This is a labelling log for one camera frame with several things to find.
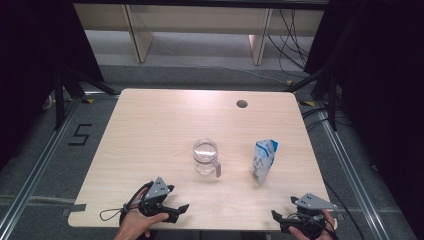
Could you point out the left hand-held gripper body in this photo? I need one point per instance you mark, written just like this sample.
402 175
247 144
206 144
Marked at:
157 190

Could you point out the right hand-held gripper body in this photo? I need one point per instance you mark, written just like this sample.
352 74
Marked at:
315 201

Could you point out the clear glass mug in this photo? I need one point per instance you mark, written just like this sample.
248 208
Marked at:
205 168

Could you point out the white and blue milk pouch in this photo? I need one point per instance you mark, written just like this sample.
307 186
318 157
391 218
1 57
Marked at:
261 163

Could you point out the person's right hand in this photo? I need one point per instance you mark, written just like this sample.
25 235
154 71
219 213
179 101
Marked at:
301 237

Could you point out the person's left hand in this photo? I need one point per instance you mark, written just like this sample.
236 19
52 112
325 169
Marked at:
133 224

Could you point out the grey tape strip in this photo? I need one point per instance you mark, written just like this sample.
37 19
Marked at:
78 208

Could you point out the yellow black tape piece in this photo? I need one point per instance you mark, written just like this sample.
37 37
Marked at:
307 103
88 100

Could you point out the black metal stand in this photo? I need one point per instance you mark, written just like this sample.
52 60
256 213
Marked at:
331 100
59 100

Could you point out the black curtain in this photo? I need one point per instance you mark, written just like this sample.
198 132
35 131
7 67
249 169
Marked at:
383 83
33 66

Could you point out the beige wooden desk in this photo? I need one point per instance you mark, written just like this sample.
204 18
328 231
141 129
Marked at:
140 40

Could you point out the aluminium floor rail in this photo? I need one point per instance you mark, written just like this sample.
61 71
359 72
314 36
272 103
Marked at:
350 173
40 166

